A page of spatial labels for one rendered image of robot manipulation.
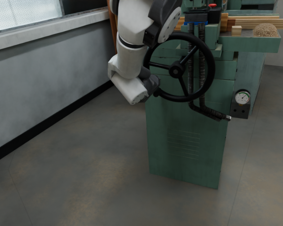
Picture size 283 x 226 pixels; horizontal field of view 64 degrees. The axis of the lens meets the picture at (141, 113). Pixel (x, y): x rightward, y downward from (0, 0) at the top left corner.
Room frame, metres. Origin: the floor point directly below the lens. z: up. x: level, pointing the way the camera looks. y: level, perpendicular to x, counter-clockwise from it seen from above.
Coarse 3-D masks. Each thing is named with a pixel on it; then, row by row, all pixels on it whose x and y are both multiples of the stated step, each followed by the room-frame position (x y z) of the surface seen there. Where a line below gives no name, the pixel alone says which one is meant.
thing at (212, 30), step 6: (210, 24) 0.92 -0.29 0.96; (216, 24) 0.91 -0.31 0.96; (186, 30) 0.93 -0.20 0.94; (204, 30) 0.90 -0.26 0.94; (210, 30) 0.89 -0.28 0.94; (216, 30) 0.88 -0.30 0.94; (198, 36) 0.91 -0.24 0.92; (204, 36) 0.90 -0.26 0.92; (210, 36) 0.89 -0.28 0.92; (216, 36) 0.88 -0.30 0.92; (186, 42) 0.93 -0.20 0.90; (210, 42) 0.89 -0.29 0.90; (216, 42) 0.88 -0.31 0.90; (186, 48) 0.93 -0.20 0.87; (210, 48) 0.89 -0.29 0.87
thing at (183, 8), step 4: (216, 0) 1.31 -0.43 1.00; (220, 0) 1.30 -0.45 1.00; (184, 4) 1.37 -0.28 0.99; (220, 4) 1.30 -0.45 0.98; (184, 8) 1.37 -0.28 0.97; (188, 8) 1.36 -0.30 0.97; (192, 8) 1.35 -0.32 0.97; (200, 8) 1.34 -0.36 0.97; (204, 8) 1.33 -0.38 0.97; (208, 8) 1.32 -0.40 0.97
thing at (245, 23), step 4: (236, 20) 1.09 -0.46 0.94; (240, 20) 1.08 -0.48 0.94; (244, 20) 1.07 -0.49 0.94; (248, 20) 1.07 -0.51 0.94; (252, 20) 1.06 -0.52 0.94; (256, 20) 1.05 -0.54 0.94; (260, 20) 1.05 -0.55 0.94; (264, 20) 1.04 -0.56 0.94; (268, 20) 1.04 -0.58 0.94; (272, 20) 1.03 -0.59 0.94; (276, 20) 1.02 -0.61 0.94; (280, 20) 1.02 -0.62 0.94; (236, 24) 1.09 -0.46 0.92; (240, 24) 1.08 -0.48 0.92; (244, 24) 1.07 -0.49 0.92; (248, 24) 1.07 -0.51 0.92; (252, 24) 1.06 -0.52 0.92; (256, 24) 1.05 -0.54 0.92; (276, 24) 1.02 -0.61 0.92; (280, 24) 1.02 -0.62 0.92; (244, 28) 1.07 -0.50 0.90; (248, 28) 1.06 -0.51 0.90; (252, 28) 1.06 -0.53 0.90; (276, 28) 1.02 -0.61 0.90; (280, 28) 1.01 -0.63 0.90
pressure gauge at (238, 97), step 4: (236, 92) 0.88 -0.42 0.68; (240, 92) 0.86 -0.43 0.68; (244, 92) 0.86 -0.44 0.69; (248, 92) 0.86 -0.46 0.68; (236, 96) 0.87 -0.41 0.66; (240, 96) 0.86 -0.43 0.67; (244, 96) 0.86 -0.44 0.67; (248, 96) 0.85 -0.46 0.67; (236, 100) 0.87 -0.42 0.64; (240, 100) 0.86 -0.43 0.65; (244, 100) 0.86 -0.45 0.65; (248, 100) 0.85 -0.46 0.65; (240, 104) 0.88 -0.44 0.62
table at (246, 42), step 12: (228, 36) 0.96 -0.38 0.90; (240, 36) 0.94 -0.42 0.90; (252, 36) 0.93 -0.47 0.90; (168, 48) 1.05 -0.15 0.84; (180, 48) 0.94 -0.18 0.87; (216, 48) 0.90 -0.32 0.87; (228, 48) 0.95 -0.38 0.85; (240, 48) 0.93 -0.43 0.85; (252, 48) 0.91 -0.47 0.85; (264, 48) 0.90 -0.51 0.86; (276, 48) 0.88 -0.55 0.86
